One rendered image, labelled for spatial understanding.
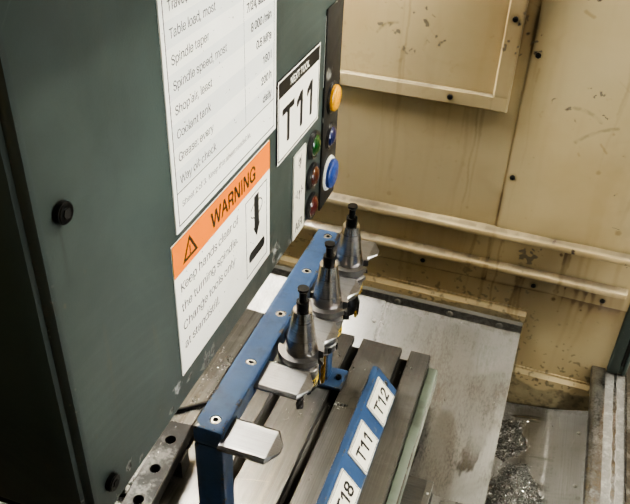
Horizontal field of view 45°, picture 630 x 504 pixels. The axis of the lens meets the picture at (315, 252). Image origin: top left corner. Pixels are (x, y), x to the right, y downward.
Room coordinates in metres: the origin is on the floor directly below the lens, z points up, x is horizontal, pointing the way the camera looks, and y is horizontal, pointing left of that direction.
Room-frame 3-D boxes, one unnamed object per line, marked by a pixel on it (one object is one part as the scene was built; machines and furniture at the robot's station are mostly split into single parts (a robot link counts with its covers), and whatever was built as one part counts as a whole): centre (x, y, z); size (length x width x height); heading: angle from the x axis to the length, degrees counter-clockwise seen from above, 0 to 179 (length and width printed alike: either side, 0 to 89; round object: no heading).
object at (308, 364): (0.77, 0.01, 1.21); 0.06 x 0.06 x 0.03
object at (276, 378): (0.71, 0.03, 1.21); 0.07 x 0.05 x 0.01; 72
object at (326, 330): (0.82, 0.00, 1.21); 0.07 x 0.05 x 0.01; 72
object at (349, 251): (0.98, -0.05, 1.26); 0.04 x 0.04 x 0.07
